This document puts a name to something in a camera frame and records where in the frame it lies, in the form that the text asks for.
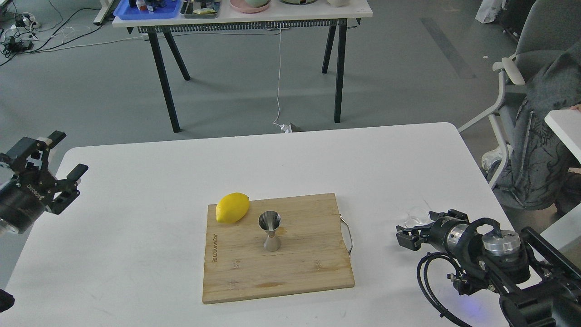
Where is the steel double jigger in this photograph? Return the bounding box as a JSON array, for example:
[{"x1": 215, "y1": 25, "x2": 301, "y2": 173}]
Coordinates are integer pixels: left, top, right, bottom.
[{"x1": 258, "y1": 210, "x2": 281, "y2": 251}]

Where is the white side table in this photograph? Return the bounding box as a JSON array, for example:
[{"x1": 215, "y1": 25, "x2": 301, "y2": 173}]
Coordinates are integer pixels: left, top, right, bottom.
[{"x1": 544, "y1": 109, "x2": 581, "y2": 162}]

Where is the grey metal tray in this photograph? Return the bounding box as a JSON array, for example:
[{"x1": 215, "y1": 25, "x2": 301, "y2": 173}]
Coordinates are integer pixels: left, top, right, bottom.
[{"x1": 180, "y1": 0, "x2": 221, "y2": 19}]

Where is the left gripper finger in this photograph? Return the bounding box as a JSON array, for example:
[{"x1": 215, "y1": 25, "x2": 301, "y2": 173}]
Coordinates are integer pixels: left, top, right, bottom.
[
  {"x1": 45, "y1": 164, "x2": 89, "y2": 215},
  {"x1": 0, "y1": 131, "x2": 66, "y2": 179}
]

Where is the blue plastic tray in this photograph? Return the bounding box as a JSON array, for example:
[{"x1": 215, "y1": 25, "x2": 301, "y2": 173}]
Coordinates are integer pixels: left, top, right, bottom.
[{"x1": 113, "y1": 0, "x2": 183, "y2": 20}]

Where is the yellow lemon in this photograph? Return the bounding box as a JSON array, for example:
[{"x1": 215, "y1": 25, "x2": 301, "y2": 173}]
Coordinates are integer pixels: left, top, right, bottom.
[{"x1": 215, "y1": 193, "x2": 250, "y2": 224}]

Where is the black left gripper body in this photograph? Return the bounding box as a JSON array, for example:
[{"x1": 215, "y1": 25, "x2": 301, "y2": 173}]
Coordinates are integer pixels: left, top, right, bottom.
[{"x1": 0, "y1": 178, "x2": 53, "y2": 234}]

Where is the white office chair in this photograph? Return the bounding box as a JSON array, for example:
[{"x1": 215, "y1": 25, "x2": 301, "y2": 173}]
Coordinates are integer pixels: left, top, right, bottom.
[{"x1": 458, "y1": 0, "x2": 581, "y2": 188}]

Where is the person in grey clothes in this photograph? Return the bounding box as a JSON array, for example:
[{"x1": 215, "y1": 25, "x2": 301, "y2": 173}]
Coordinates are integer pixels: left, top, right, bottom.
[{"x1": 492, "y1": 41, "x2": 581, "y2": 215}]

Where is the white hanging cable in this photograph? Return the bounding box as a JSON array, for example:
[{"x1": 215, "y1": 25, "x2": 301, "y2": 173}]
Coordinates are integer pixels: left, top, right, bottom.
[{"x1": 272, "y1": 25, "x2": 293, "y2": 134}]

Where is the bamboo cutting board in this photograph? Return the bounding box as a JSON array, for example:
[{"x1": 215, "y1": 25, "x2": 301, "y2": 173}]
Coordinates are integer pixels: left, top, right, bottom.
[{"x1": 202, "y1": 193, "x2": 355, "y2": 304}]

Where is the pink plate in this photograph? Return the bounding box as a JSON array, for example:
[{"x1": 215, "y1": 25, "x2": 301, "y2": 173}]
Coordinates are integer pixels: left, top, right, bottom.
[{"x1": 230, "y1": 0, "x2": 270, "y2": 13}]

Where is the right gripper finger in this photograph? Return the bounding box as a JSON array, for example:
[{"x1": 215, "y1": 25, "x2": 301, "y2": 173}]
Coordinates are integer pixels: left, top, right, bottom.
[
  {"x1": 428, "y1": 209, "x2": 469, "y2": 223},
  {"x1": 396, "y1": 226, "x2": 431, "y2": 251}
]

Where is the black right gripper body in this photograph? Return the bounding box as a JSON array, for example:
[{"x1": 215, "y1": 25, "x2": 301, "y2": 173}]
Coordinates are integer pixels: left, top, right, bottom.
[{"x1": 427, "y1": 216, "x2": 469, "y2": 253}]

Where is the small clear glass cup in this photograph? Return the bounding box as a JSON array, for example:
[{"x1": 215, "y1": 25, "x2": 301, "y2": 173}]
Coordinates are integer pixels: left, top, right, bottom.
[{"x1": 404, "y1": 207, "x2": 433, "y2": 228}]

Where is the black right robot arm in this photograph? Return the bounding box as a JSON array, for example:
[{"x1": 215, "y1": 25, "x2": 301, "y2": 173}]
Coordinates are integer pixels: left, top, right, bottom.
[{"x1": 396, "y1": 209, "x2": 581, "y2": 327}]

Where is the white background table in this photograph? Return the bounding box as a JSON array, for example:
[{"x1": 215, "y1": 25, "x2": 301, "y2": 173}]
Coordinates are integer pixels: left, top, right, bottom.
[{"x1": 113, "y1": 0, "x2": 373, "y2": 133}]

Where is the floor cables and power strip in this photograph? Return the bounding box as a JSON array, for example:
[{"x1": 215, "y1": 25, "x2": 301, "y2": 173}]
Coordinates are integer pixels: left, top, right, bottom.
[{"x1": 0, "y1": 0, "x2": 114, "y2": 66}]

